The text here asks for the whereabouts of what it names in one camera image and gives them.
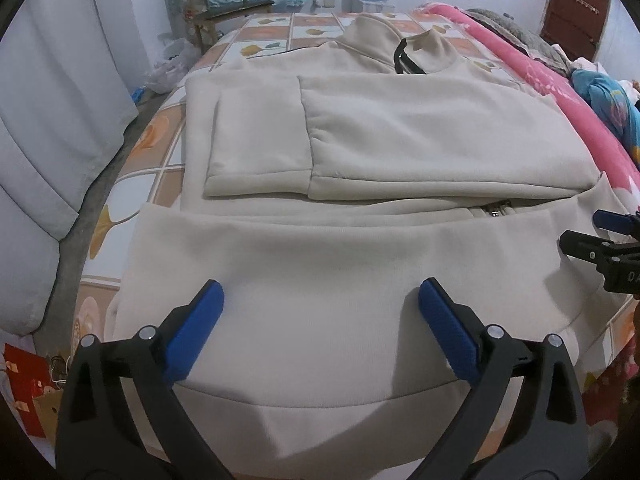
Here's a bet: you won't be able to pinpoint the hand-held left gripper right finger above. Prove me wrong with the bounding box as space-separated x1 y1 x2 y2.
419 277 591 480

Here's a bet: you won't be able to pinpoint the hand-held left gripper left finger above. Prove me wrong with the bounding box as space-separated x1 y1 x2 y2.
55 279 236 480

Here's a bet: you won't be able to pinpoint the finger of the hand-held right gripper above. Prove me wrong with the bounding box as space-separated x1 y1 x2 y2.
559 230 640 268
592 209 640 236

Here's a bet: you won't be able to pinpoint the cream zip jacket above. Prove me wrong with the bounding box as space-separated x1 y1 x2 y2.
105 15 626 480

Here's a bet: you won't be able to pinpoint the blue floral quilt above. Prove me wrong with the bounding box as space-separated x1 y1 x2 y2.
570 67 640 161

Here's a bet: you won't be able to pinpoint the pink floral blanket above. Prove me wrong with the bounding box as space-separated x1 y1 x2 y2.
415 2 640 461

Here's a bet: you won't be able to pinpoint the pale crumpled cloth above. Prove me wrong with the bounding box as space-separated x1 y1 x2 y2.
572 57 608 76

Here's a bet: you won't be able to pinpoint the brown paper bag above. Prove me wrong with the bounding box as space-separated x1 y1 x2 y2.
32 385 63 448

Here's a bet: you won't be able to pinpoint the red paper bag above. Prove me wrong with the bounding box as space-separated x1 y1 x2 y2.
2 342 48 436

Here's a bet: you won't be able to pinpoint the ginkgo print checkered tablecloth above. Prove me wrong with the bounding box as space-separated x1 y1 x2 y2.
75 10 640 461

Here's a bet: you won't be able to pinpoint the brown wooden door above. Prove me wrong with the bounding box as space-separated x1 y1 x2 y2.
540 0 613 61

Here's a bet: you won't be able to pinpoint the white curtain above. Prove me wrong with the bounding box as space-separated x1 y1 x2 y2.
0 0 138 336

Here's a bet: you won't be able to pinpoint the white plastic bags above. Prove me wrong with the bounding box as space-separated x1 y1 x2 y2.
145 35 201 93

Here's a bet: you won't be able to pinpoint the white water dispenser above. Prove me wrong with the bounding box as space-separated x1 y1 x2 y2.
352 0 396 14

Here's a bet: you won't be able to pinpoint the wooden chair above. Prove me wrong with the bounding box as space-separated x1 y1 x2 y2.
177 0 276 53

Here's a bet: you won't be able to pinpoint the tangled thin cables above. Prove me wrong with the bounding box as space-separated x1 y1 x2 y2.
47 355 69 391

